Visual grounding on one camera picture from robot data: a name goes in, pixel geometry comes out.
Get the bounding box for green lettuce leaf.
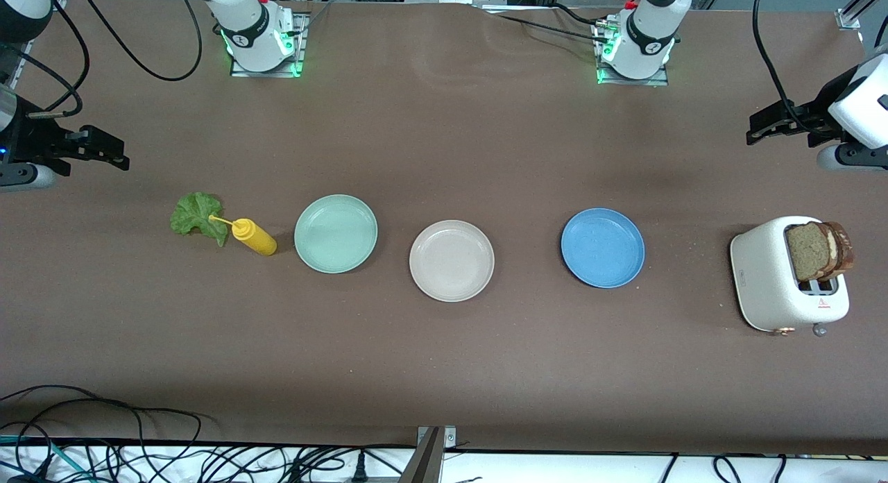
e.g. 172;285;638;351
170;192;228;248

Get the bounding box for white toaster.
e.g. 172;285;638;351
730;216;851;337

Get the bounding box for white cable tray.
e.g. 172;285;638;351
0;443;888;483

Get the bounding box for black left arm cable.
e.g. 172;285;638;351
752;0;830;133

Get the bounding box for brown bread slice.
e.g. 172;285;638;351
822;221;855;279
785;223;837;282

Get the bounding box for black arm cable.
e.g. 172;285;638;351
76;0;204;82
26;1;91;117
752;0;830;133

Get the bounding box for mint green plate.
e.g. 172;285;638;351
294;194;379;274

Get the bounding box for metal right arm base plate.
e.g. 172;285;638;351
230;11;309;78

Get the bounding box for blue plate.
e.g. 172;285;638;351
561;207;646;289

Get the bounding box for aluminium profile post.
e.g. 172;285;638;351
836;0;888;31

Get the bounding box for yellow mustard squeeze bottle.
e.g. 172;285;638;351
208;214;278;257

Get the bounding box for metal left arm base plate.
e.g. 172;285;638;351
595;18;670;87

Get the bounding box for beige plate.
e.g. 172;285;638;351
409;220;495;303

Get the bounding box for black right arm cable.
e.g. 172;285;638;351
76;0;204;82
26;1;91;117

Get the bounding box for grey metal bracket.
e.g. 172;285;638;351
399;425;459;483

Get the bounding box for black looped cable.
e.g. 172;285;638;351
0;384;203;470

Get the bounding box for thin black cable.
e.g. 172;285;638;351
486;14;610;45

